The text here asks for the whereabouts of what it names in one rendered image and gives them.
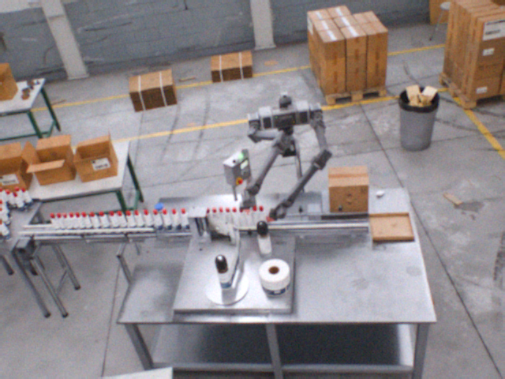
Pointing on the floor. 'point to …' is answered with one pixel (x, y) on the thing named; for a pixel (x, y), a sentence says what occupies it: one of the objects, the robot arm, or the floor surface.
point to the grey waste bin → (417, 129)
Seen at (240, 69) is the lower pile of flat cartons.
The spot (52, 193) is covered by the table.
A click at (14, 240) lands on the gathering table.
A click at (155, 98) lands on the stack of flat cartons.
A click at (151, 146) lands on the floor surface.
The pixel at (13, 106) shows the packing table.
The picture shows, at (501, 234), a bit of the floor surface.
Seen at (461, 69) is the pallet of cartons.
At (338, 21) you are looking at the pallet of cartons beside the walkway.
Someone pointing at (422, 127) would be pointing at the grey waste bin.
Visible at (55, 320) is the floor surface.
